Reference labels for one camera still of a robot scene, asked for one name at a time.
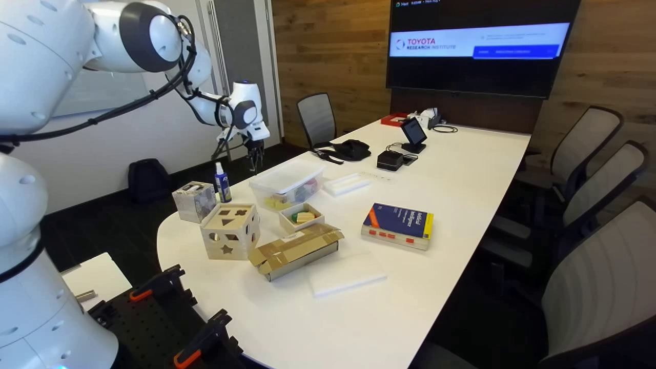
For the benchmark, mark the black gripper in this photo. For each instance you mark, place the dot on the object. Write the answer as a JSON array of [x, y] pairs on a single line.
[[256, 149]]

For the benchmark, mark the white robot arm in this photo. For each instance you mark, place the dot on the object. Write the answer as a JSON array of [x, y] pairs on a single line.
[[42, 54]]

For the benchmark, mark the clear plastic container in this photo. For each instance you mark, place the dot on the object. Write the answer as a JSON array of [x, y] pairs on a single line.
[[300, 196]]

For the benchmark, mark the yellow plastic toy piece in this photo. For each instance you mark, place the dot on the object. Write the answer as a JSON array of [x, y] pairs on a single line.
[[276, 203]]

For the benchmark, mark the small white wooden tray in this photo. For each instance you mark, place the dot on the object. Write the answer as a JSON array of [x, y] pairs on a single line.
[[287, 222]]

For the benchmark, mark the green wooden block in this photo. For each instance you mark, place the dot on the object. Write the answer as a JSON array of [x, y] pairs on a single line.
[[295, 219]]

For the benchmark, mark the clear acrylic cube box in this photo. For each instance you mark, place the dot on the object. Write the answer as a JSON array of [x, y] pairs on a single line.
[[196, 200]]

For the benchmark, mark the wooden shape sorter cube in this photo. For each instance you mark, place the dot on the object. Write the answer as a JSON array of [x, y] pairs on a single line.
[[231, 230]]

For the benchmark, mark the yellow wooden block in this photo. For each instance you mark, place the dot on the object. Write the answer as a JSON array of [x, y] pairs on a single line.
[[306, 219]]

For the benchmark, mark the grey office chair back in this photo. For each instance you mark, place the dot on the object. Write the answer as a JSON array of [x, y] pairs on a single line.
[[316, 118]]

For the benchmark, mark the small black box device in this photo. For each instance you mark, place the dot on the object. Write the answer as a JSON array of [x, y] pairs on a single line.
[[391, 161]]

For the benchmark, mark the red flat object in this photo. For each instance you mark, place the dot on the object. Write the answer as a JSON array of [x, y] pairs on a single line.
[[394, 119]]

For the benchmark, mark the black orange bar clamp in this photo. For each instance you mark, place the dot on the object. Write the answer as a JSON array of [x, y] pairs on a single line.
[[202, 340], [157, 283]]

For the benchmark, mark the blue orange book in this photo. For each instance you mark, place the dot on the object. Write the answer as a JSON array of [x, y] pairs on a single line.
[[399, 224]]

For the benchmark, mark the white conference device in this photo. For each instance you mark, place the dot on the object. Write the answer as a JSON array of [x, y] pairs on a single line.
[[431, 118]]

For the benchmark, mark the black perforated mounting board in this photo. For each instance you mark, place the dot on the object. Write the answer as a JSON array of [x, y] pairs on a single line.
[[144, 328]]

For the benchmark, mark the gray office chair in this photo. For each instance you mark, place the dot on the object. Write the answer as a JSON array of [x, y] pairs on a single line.
[[602, 280], [587, 140], [606, 186]]

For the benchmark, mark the wall mounted tv screen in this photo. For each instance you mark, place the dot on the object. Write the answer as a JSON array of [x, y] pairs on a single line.
[[479, 63]]

